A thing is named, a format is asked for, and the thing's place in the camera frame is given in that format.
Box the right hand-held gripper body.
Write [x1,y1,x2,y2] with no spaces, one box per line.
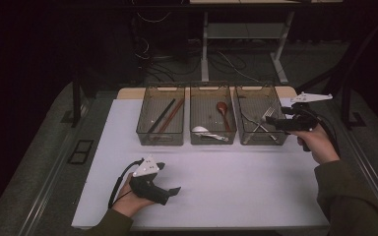
[277,91,334,152]

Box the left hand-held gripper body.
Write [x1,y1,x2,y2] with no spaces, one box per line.
[129,154,171,207]

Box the steel fork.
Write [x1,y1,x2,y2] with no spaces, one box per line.
[244,106,277,146]

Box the steel table knife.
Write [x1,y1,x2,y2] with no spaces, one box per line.
[240,109,281,143]

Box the translucent grey plastic bin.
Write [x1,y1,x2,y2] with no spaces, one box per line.
[136,86,186,147]
[189,84,238,146]
[234,85,292,146]

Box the brown wooden chopstick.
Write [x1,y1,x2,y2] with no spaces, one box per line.
[157,98,185,136]

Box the brown wooden spoon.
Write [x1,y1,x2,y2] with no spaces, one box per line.
[216,101,233,133]

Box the white ceramic spoon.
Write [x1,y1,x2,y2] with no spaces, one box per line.
[191,126,229,143]

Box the person's left hand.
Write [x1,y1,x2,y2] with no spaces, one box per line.
[111,172,156,218]

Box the person's right hand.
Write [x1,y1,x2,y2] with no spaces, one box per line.
[287,123,342,165]

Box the black upright stand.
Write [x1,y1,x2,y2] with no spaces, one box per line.
[339,78,368,131]
[60,73,84,129]

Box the black slanted stand bar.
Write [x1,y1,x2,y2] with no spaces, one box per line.
[294,16,378,99]

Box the right hand-held gripper black cable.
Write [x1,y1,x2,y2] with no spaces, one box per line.
[303,107,342,156]

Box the white floor cable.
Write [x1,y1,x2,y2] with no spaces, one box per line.
[216,50,260,83]

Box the black floor socket frame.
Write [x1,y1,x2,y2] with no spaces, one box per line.
[67,139,95,165]

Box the metal floor rail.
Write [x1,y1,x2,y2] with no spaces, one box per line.
[18,131,80,236]
[341,127,378,230]

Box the tangle of black floor cables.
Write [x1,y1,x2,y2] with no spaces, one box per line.
[136,35,205,84]

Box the white desk with metal frame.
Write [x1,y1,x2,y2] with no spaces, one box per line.
[189,0,344,86]

